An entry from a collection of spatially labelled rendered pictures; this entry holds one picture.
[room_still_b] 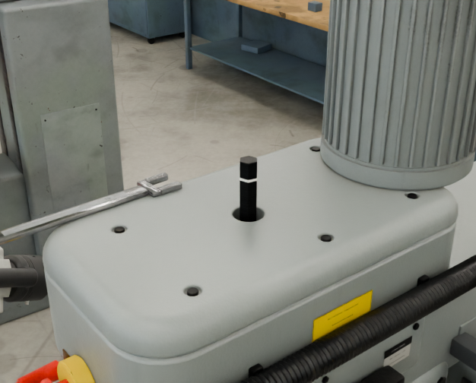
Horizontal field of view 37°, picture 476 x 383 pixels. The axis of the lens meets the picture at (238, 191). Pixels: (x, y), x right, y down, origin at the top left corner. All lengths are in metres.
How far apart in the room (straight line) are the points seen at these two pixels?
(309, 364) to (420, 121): 0.31
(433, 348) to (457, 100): 0.37
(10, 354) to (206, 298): 3.01
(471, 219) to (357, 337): 0.40
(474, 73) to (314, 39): 6.12
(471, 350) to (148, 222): 0.50
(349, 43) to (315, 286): 0.29
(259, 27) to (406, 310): 6.84
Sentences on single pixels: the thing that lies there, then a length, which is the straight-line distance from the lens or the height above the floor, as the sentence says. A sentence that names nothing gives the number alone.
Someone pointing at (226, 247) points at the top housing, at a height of 1.89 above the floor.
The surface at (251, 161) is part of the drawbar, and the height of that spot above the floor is 1.96.
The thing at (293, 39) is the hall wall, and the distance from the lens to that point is 7.19.
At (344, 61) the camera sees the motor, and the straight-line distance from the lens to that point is 0.86.
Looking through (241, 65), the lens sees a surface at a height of 0.23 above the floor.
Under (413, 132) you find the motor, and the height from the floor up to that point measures 1.97.
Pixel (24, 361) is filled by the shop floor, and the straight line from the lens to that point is 3.60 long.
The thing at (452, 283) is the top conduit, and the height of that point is 1.80.
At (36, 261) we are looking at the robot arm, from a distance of 1.39.
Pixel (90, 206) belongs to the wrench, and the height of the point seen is 1.90.
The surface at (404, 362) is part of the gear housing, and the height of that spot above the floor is 1.66.
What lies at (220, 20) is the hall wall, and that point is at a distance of 8.13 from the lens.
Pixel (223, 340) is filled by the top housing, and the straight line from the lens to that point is 0.68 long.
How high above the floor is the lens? 2.29
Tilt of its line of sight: 28 degrees down
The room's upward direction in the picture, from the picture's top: straight up
